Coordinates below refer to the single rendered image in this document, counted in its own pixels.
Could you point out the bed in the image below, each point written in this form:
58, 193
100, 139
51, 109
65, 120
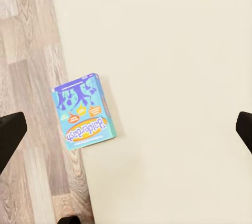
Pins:
175, 75

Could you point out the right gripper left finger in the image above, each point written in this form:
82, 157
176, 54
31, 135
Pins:
13, 128

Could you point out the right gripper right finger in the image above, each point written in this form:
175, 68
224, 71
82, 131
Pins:
244, 128

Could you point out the board game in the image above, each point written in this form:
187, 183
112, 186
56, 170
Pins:
83, 112

